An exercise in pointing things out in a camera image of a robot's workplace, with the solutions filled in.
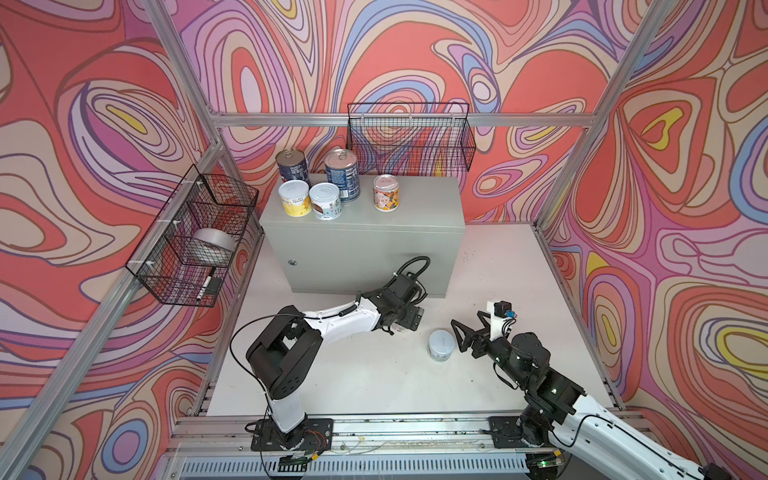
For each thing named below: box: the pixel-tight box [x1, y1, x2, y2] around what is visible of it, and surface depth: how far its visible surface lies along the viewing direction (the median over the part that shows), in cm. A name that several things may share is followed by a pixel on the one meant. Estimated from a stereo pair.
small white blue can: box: [427, 329, 456, 363], surface depth 85 cm
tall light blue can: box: [324, 148, 361, 203], surface depth 75 cm
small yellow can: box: [278, 179, 312, 218], surface depth 75 cm
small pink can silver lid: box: [373, 174, 400, 213], surface depth 75 cm
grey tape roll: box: [191, 228, 236, 266], surface depth 74 cm
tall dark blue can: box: [275, 149, 310, 185], surface depth 75 cm
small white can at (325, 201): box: [309, 182, 343, 221], surface depth 74 cm
